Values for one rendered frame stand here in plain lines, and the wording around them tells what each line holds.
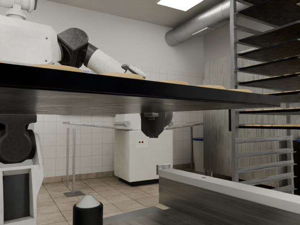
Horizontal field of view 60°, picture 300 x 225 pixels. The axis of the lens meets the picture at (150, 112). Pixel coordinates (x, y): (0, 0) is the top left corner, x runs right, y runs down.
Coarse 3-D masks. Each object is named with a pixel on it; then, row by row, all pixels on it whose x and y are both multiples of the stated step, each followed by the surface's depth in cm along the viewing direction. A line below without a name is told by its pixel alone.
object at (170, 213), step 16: (80, 208) 27; (96, 208) 27; (80, 224) 27; (96, 224) 27; (112, 224) 37; (128, 224) 37; (144, 224) 37; (160, 224) 37; (176, 224) 37; (192, 224) 37; (208, 224) 37
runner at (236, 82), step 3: (234, 81) 162; (237, 81) 164; (240, 81) 165; (234, 84) 162; (237, 84) 160; (255, 87) 173; (258, 87) 173; (261, 87) 173; (264, 87) 174; (279, 90) 188; (282, 90) 188; (285, 90) 188; (288, 90) 189
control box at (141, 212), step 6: (138, 210) 43; (144, 210) 43; (150, 210) 43; (156, 210) 43; (114, 216) 40; (120, 216) 40; (126, 216) 40; (132, 216) 40; (138, 216) 40; (108, 222) 38
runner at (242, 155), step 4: (288, 148) 191; (292, 148) 194; (244, 152) 165; (248, 152) 167; (252, 152) 169; (256, 152) 171; (260, 152) 173; (264, 152) 176; (268, 152) 178; (272, 152) 180; (276, 152) 183; (280, 152) 185; (284, 152) 187; (288, 152) 187; (292, 152) 189; (236, 156) 161; (240, 156) 163; (244, 156) 165; (248, 156) 165; (252, 156) 165; (256, 156) 167
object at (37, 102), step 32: (0, 64) 16; (0, 96) 22; (32, 96) 22; (64, 96) 22; (96, 96) 21; (128, 96) 21; (160, 96) 23; (192, 96) 26; (224, 96) 29; (256, 96) 32
